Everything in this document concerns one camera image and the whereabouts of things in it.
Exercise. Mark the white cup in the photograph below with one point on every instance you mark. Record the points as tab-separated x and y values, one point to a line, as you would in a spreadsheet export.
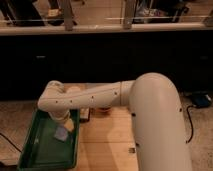
73	89

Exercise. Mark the orange bowl with contents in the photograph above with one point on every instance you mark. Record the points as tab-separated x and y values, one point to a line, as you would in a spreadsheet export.
104	110

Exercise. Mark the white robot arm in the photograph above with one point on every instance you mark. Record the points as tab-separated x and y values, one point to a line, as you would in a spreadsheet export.
156	110

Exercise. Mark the green plastic tray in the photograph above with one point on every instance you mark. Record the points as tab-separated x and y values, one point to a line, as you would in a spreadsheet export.
42	151

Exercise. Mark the blue sponge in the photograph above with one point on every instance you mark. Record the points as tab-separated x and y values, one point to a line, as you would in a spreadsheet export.
61	133

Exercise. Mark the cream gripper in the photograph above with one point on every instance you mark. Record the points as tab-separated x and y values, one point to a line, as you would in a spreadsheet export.
69	125

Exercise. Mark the silver fork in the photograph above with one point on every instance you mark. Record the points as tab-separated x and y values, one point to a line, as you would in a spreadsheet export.
132	150

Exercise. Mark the black box on floor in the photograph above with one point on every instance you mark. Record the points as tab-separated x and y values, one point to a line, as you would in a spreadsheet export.
201	100

